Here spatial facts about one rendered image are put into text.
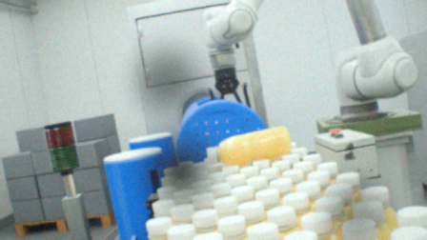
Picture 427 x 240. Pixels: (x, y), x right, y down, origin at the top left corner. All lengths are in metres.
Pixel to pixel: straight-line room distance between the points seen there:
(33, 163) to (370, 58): 4.33
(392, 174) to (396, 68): 0.43
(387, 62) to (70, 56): 6.17
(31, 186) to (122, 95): 2.28
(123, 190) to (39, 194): 3.39
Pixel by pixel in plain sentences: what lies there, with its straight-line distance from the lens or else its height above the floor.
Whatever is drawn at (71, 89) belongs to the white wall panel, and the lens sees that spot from 7.34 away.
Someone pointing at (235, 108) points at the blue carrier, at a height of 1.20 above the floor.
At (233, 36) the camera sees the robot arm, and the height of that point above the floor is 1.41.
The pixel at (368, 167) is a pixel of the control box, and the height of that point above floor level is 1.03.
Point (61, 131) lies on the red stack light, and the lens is 0.98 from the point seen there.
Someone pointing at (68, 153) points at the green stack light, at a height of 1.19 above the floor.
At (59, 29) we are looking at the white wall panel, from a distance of 7.46.
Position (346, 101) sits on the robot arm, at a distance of 1.83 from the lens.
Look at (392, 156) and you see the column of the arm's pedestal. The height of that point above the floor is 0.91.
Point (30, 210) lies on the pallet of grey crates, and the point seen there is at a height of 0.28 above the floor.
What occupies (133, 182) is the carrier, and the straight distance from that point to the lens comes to 2.11.
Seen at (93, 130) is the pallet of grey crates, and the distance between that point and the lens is 5.45.
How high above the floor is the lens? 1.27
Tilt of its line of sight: 4 degrees down
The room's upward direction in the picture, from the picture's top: 10 degrees counter-clockwise
